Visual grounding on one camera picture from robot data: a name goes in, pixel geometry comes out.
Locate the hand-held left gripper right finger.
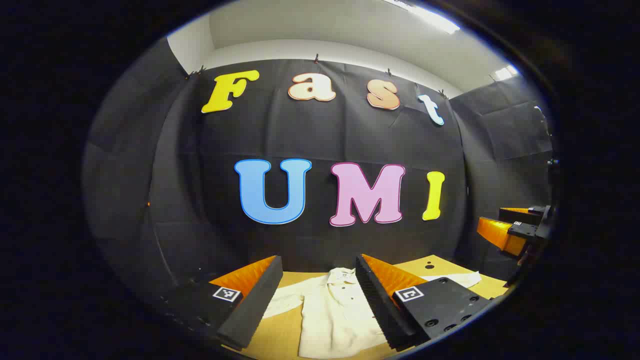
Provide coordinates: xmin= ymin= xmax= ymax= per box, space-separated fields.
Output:
xmin=355 ymin=253 xmax=493 ymax=352

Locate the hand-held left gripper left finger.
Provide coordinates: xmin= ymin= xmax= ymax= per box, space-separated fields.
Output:
xmin=160 ymin=255 xmax=284 ymax=351

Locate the cream button shirt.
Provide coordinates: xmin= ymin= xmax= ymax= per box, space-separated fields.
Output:
xmin=261 ymin=267 xmax=482 ymax=359

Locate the black backdrop cloth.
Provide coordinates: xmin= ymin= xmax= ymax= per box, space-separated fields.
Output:
xmin=82 ymin=37 xmax=558 ymax=301

